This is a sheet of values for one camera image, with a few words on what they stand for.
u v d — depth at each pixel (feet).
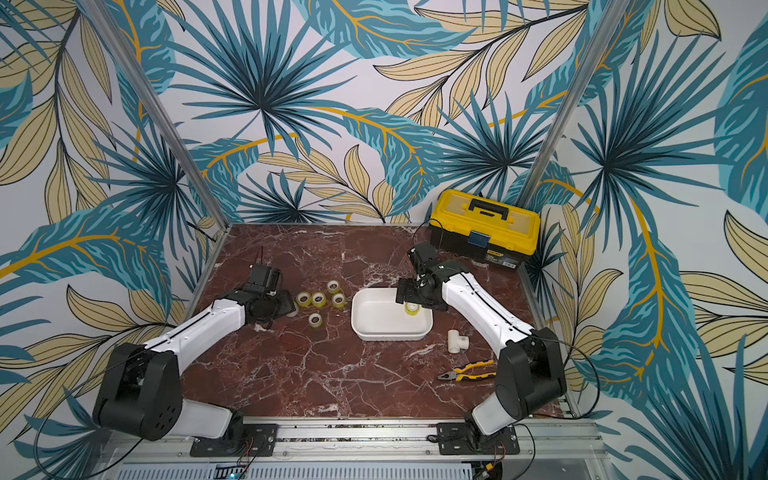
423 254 2.21
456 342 2.86
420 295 2.36
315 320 3.05
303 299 3.20
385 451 2.41
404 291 2.50
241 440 2.24
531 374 1.41
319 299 3.22
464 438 2.38
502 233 3.20
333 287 3.32
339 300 3.21
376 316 3.15
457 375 2.74
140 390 1.38
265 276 2.31
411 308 3.17
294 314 3.07
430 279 1.96
